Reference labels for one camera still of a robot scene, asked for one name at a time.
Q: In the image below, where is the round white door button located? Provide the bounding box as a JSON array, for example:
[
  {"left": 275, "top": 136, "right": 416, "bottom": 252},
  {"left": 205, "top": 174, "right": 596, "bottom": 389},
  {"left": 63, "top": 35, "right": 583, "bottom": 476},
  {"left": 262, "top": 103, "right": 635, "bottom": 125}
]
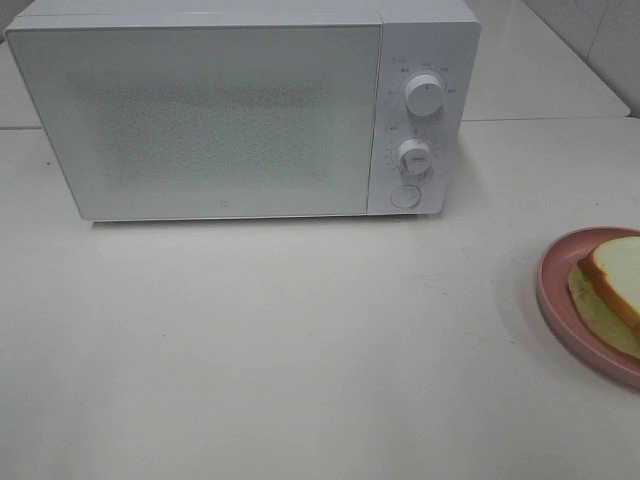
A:
[{"left": 391, "top": 185, "right": 421, "bottom": 209}]

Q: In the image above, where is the white microwave door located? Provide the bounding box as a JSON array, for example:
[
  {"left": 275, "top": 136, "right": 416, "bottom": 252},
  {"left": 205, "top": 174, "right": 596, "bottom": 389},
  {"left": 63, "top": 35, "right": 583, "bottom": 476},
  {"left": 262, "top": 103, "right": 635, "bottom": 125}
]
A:
[{"left": 8, "top": 26, "right": 380, "bottom": 221}]

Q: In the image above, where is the upper white power knob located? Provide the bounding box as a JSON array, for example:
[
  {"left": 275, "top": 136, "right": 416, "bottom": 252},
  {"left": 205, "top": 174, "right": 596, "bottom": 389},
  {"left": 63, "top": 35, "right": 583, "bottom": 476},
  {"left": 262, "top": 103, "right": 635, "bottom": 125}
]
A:
[{"left": 404, "top": 72, "right": 444, "bottom": 117}]

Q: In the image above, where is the pink round plate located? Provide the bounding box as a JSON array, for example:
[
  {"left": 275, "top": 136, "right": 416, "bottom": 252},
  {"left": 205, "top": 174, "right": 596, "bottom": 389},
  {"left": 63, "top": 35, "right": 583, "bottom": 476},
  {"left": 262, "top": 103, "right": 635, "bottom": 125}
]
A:
[{"left": 536, "top": 226, "right": 639, "bottom": 390}]

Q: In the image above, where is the white microwave oven body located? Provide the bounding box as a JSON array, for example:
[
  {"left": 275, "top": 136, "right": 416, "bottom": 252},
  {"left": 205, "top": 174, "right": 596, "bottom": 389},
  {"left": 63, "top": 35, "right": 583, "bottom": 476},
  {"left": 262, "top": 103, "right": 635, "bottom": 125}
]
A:
[{"left": 4, "top": 1, "right": 481, "bottom": 220}]

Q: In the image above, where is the lower white timer knob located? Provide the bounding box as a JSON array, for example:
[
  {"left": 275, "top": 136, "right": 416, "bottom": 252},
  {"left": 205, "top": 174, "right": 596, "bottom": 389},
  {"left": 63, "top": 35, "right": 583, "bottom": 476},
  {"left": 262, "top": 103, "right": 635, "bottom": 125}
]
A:
[{"left": 397, "top": 139, "right": 433, "bottom": 176}]

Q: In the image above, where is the white bread sandwich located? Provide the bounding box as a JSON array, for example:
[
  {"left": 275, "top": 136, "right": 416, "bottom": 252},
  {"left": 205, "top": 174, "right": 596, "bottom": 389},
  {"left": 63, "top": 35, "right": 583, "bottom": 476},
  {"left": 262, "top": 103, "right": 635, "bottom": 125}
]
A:
[{"left": 568, "top": 236, "right": 639, "bottom": 359}]

